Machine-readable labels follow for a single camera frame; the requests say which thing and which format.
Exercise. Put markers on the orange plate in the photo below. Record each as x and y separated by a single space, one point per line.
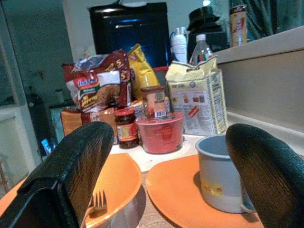
175 190

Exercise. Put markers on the clear plastic water bottle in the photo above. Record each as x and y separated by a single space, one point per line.
202 51

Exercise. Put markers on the tall cream drink can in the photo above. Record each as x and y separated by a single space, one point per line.
238 26

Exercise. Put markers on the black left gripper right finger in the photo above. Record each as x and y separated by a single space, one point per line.
268 171

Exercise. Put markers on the spice jar brown lid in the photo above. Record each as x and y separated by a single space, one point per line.
154 102

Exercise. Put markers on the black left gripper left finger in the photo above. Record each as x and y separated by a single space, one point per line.
71 166

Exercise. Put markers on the orange bowl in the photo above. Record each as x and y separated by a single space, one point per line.
118 175

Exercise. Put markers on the orange bread bag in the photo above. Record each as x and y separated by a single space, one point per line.
78 118

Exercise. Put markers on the chili sauce jar red lid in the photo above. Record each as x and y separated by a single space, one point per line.
126 128

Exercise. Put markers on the red instant noodle cup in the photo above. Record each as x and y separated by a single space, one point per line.
161 134

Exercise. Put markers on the metal fork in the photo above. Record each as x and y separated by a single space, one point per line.
98 203

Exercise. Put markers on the white spray bottle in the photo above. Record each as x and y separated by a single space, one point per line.
178 46

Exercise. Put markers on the yellow snack bag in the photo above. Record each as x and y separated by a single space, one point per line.
142 71

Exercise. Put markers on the black microwave oven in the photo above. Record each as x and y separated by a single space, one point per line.
129 33

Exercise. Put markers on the grey mug with yellow print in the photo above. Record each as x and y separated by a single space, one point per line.
216 173

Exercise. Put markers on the black appliance with hat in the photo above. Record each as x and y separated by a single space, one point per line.
205 26

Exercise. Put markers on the red instant noodle multipack bag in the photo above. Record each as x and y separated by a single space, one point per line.
99 80

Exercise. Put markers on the cream paper food bag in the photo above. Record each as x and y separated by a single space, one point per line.
202 95

